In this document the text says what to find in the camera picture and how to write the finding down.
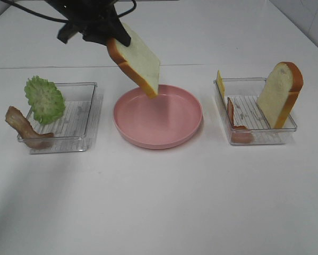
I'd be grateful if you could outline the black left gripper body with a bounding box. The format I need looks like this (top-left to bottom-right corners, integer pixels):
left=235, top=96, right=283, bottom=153
left=46, top=1, right=116, bottom=44

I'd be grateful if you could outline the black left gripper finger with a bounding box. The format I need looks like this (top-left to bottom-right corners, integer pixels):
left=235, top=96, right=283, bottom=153
left=103, top=10, right=131, bottom=47
left=82, top=32, right=108, bottom=46

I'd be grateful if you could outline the bread slice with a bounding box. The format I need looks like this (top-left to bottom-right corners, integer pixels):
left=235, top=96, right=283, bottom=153
left=256, top=62, right=304, bottom=129
left=107, top=23, right=160, bottom=98

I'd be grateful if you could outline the green lettuce leaf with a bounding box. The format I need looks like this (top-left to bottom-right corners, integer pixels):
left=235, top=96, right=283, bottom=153
left=24, top=75, right=65, bottom=125

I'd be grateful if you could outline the brown bacon strip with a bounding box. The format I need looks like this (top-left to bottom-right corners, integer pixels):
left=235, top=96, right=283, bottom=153
left=5, top=106, right=54, bottom=149

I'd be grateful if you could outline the yellow cheese slice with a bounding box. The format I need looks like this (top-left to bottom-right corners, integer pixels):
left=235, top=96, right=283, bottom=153
left=216, top=70, right=225, bottom=100

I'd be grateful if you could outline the red bacon strip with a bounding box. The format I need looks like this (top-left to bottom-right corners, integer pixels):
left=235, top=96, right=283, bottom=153
left=227, top=98, right=253, bottom=144

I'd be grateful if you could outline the clear left plastic tray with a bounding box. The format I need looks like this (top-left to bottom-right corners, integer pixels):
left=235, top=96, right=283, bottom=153
left=17, top=82, right=103, bottom=154

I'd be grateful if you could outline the clear plastic tray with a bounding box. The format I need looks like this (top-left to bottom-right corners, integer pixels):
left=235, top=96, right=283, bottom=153
left=213, top=78, right=297, bottom=146
left=17, top=82, right=103, bottom=154

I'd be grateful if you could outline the pink round plate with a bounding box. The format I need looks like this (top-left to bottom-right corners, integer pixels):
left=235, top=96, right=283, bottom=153
left=113, top=84, right=203, bottom=149

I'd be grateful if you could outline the clear right plastic tray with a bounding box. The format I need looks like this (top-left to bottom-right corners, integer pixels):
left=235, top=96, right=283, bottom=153
left=213, top=78, right=297, bottom=146

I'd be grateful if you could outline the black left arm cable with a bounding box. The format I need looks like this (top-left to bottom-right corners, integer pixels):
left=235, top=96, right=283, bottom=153
left=0, top=0, right=137, bottom=22

